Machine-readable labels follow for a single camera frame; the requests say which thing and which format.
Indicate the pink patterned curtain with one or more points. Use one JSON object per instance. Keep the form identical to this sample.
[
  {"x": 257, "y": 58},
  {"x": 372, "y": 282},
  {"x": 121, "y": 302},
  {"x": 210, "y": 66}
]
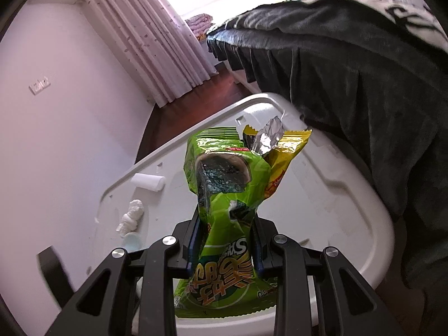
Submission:
[{"x": 157, "y": 38}]

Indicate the white wall socket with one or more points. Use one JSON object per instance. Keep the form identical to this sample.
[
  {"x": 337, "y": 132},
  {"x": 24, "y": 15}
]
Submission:
[{"x": 40, "y": 85}]

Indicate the green snack packet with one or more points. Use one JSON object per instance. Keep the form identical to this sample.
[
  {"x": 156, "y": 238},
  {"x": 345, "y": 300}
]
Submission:
[{"x": 227, "y": 196}]

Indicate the white paper roll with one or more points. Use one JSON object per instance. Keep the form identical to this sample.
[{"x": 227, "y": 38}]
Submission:
[{"x": 147, "y": 182}]

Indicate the light blue cap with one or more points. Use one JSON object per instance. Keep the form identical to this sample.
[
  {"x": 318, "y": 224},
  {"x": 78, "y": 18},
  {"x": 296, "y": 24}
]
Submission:
[{"x": 133, "y": 240}]

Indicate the yellow foil-lined snack packet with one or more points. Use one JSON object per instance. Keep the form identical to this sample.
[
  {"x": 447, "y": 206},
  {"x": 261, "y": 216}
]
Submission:
[{"x": 283, "y": 161}]

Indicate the white blanket with black print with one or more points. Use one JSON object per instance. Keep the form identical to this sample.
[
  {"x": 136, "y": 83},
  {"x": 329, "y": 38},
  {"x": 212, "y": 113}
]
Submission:
[{"x": 409, "y": 14}]

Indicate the white plastic storage box lid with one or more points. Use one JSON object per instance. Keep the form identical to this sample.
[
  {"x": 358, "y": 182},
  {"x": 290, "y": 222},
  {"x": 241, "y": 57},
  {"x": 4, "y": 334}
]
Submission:
[{"x": 325, "y": 199}]

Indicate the dark grey bed blanket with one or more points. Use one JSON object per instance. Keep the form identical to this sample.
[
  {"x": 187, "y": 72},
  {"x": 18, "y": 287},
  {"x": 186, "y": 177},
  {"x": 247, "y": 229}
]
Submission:
[{"x": 367, "y": 87}]

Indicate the black curved bar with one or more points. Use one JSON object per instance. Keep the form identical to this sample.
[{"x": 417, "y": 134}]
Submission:
[{"x": 56, "y": 273}]

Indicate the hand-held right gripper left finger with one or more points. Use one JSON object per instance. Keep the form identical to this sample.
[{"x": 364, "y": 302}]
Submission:
[{"x": 194, "y": 248}]

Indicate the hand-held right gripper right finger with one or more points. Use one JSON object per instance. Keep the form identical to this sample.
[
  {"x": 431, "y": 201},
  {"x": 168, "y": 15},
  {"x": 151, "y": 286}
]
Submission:
[{"x": 259, "y": 252}]

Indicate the crumpled white tissue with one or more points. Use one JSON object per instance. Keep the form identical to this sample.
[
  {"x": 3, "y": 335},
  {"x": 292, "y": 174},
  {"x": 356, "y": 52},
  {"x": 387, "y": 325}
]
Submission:
[{"x": 131, "y": 217}]

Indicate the folded pink blanket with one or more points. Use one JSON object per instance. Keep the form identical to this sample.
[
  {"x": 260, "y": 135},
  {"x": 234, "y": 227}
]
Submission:
[{"x": 199, "y": 22}]

